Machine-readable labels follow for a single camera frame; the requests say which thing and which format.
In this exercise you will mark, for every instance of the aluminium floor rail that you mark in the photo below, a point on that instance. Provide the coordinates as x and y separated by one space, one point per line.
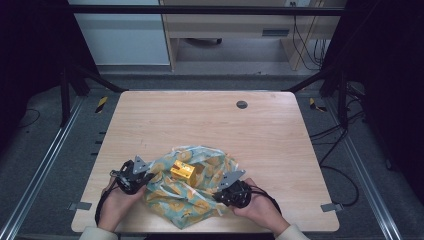
363 173
43 166

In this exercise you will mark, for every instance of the yellow box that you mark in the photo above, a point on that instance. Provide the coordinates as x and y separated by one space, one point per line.
181 170

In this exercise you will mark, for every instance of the light wooden desk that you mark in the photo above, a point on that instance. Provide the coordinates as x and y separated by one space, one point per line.
230 25

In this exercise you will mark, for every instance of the yellow black tape strip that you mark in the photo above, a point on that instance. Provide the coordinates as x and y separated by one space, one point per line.
101 104

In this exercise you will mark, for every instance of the person's left hand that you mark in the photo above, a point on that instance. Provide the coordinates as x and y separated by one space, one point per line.
118 208

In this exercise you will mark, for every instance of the orange print green cloth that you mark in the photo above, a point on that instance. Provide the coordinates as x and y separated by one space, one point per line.
180 200

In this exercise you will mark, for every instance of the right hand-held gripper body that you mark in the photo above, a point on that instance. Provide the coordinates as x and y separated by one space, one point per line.
235 195

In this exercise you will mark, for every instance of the black metal frame stand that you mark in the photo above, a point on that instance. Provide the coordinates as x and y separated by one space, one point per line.
65 96
341 96

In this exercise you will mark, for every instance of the grey metal table bracket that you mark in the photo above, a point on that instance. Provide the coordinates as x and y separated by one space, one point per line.
331 207
79 206

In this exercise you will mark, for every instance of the grey round table grommet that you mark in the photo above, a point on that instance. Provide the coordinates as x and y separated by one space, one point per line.
241 104

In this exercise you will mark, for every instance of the white cabinet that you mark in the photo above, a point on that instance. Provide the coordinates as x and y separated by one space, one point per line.
123 36

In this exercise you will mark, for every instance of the person's right hand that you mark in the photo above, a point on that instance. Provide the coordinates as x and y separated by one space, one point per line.
263 210

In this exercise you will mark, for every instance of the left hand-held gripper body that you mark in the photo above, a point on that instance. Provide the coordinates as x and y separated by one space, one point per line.
128 180

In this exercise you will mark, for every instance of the black horizontal frame bar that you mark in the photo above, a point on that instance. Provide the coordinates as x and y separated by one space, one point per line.
200 10

